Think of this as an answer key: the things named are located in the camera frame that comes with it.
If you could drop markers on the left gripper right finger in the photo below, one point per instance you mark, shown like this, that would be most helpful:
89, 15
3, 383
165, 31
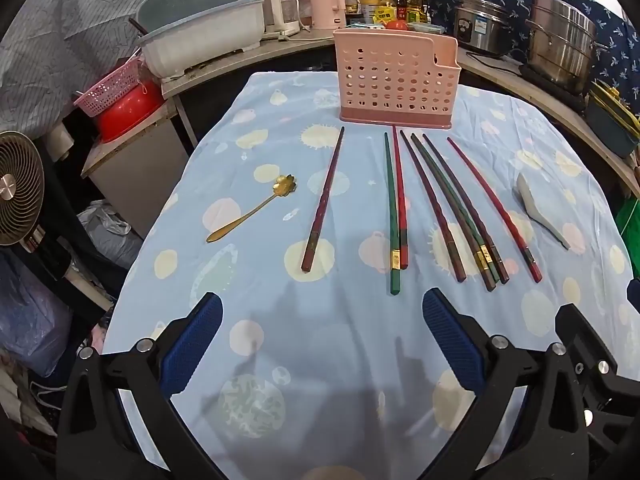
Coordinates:
549, 437

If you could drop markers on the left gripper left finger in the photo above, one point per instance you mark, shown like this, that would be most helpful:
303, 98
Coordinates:
95, 437

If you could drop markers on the white ceramic spoon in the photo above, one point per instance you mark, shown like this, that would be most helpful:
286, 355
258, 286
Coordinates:
535, 213

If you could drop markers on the dark green chopstick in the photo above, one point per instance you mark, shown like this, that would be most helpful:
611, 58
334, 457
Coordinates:
467, 226

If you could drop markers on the maroon chopstick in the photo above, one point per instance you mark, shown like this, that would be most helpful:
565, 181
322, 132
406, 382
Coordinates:
450, 244

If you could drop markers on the gold flower spoon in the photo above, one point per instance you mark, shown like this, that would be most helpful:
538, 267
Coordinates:
283, 186

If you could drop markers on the dark red patterned chopstick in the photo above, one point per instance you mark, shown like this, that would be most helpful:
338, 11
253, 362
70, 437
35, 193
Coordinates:
316, 227

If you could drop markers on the dark purple chopstick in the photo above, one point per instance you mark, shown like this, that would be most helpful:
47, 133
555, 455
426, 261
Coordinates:
488, 246

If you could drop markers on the round fan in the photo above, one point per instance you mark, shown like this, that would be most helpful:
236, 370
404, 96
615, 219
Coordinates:
22, 187

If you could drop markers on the yellow teal bowl stack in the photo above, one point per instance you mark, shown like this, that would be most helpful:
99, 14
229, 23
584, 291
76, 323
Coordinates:
611, 120

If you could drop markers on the light blue patterned tablecloth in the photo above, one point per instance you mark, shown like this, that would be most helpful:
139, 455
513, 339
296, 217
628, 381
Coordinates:
326, 374

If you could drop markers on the black induction cooker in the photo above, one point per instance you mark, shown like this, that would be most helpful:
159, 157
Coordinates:
576, 102

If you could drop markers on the blue floral backsplash cloth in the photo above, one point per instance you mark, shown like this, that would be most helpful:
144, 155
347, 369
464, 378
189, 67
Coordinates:
617, 64

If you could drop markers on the pink plastic basket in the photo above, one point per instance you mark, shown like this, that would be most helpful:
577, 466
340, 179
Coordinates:
107, 91

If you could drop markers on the red plastic basin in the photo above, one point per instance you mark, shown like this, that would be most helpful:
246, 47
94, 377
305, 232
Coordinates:
134, 107

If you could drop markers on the steel stacked steamer pot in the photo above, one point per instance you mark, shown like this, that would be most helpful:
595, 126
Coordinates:
562, 44

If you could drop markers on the pink perforated utensil basket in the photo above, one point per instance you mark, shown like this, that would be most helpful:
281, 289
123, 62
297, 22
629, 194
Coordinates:
396, 77

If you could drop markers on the steel rice cooker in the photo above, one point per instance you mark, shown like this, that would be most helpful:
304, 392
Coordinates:
483, 26

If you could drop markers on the grey striped curtain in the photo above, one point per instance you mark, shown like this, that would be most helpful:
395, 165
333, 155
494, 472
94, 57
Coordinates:
54, 48

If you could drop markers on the teal white dish rack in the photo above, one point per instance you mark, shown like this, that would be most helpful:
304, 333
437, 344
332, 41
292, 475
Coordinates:
181, 34

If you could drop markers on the red tomato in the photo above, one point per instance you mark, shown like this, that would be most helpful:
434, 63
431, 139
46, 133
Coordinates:
397, 25

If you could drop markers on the yellow oil bottle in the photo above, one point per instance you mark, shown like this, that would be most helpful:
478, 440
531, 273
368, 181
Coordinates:
417, 11

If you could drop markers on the yellow seasoning bag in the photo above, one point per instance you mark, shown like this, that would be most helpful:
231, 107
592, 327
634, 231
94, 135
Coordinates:
384, 13

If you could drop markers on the dark soy sauce bottle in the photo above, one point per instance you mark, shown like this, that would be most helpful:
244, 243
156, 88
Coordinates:
401, 9

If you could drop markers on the pink electric kettle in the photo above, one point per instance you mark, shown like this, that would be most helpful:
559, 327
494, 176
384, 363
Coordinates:
328, 14

